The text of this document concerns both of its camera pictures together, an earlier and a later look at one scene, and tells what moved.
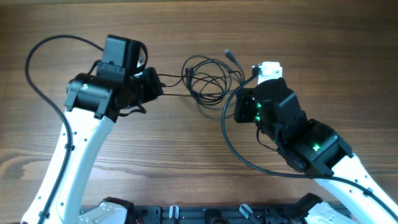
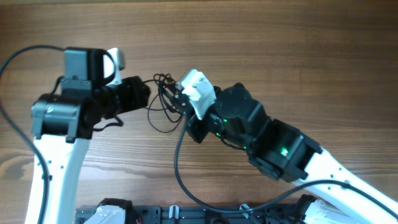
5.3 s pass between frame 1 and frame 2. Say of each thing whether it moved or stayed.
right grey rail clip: stayed
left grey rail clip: stayed
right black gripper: moved
